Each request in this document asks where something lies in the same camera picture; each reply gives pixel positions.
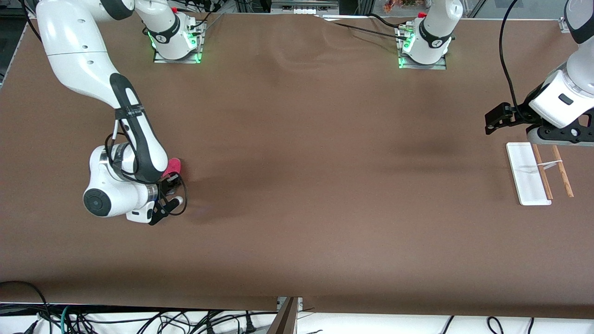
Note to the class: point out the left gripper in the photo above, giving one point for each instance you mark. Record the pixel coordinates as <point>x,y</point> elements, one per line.
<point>519,116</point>

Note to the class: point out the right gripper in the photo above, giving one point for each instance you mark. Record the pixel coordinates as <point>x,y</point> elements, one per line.
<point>164,186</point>

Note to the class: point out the pink towel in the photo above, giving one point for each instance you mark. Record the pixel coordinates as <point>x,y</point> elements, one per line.
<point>173,166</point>

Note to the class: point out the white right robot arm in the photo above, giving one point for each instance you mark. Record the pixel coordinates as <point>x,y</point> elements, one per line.
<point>79,51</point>

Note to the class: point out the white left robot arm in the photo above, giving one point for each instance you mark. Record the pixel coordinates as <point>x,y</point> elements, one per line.
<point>434,32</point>

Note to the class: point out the white rectangular tray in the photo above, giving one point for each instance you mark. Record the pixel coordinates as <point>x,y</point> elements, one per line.
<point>529,181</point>

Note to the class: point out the orange background object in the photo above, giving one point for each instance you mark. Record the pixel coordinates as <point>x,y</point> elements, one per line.
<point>400,4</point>

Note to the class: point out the black power plug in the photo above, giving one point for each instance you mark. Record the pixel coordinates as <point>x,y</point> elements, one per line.
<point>249,325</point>

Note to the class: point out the white power strip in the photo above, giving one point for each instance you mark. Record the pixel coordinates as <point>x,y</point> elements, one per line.
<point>304,8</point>

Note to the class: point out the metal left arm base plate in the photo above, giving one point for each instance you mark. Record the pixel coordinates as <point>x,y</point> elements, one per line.
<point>440,66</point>

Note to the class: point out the metal table corner bracket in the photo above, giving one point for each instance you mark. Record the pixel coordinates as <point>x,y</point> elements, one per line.
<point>564,24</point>

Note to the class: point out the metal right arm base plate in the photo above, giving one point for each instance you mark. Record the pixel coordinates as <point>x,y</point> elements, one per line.
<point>160,59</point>

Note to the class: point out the aluminium frame beam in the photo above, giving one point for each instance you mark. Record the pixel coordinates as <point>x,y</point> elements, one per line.
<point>284,320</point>

